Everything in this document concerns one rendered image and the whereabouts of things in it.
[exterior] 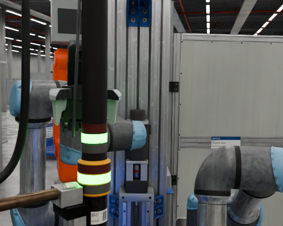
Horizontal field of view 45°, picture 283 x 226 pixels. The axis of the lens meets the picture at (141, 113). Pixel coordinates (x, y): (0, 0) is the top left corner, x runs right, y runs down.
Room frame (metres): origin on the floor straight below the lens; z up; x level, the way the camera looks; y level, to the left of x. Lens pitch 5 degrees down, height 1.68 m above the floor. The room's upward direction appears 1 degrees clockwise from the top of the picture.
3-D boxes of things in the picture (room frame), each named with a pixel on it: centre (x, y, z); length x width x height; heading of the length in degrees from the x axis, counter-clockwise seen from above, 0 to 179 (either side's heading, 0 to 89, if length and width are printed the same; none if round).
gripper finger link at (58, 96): (0.55, 0.13, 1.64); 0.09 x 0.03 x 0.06; 173
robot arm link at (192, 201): (1.25, -0.24, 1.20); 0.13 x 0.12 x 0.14; 82
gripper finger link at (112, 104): (0.57, 0.05, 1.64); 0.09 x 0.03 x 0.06; 36
